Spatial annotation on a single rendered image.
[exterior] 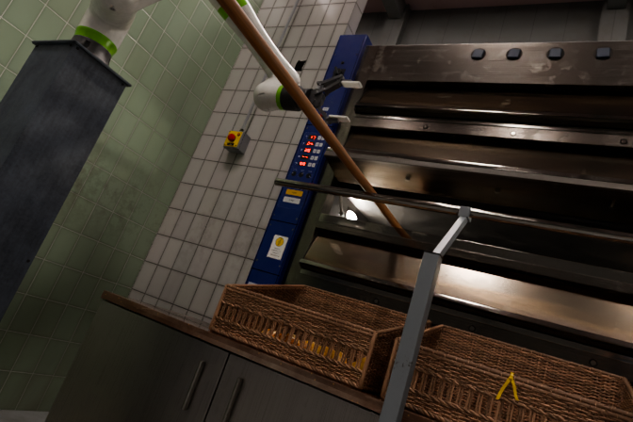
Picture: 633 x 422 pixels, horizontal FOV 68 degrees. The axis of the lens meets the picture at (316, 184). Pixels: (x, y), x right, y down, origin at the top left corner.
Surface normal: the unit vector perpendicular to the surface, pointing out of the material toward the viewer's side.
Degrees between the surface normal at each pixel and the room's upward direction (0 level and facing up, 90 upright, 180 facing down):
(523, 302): 70
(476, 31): 90
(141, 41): 90
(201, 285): 90
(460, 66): 90
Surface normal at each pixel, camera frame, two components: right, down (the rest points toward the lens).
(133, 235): 0.85, 0.14
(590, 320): -0.28, -0.70
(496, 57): -0.42, -0.42
